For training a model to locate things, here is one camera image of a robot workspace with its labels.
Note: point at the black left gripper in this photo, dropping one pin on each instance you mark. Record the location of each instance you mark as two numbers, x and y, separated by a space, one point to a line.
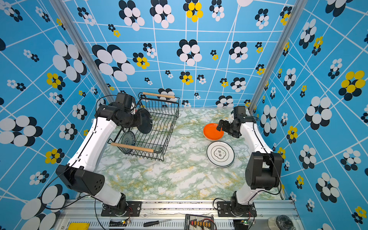
139 120

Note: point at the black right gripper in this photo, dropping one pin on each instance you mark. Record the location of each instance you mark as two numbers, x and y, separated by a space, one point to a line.
225 128

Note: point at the black plate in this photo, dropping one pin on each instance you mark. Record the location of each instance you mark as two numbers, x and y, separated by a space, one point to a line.
146 122

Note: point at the orange plate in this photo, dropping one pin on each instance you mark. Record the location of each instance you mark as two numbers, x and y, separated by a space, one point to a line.
211 133

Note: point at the white plate green rim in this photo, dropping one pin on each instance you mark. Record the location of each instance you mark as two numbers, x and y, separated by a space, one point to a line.
220 154

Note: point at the black wire dish rack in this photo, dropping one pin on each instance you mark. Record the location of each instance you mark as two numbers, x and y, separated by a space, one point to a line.
164 110

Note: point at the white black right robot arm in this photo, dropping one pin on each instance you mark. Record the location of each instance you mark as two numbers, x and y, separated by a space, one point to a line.
263 171

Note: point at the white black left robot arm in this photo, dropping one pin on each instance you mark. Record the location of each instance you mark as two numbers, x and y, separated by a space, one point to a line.
79 173

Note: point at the blue patterned grey plate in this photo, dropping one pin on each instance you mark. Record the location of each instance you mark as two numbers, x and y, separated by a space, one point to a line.
128 138

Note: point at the black terminal board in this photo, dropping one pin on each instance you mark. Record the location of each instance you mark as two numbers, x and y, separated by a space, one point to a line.
199 222

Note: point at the clear plastic container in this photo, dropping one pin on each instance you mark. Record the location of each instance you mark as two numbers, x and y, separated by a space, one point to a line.
281 222

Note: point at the yellow box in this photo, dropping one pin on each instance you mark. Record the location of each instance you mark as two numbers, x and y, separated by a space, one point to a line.
79 226

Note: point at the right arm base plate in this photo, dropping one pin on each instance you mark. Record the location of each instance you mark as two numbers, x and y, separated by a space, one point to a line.
227 209

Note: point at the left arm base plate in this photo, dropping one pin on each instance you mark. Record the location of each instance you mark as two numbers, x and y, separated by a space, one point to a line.
133 208

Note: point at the black handled screwdriver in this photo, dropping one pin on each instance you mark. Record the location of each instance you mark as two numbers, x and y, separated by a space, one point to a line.
156 222

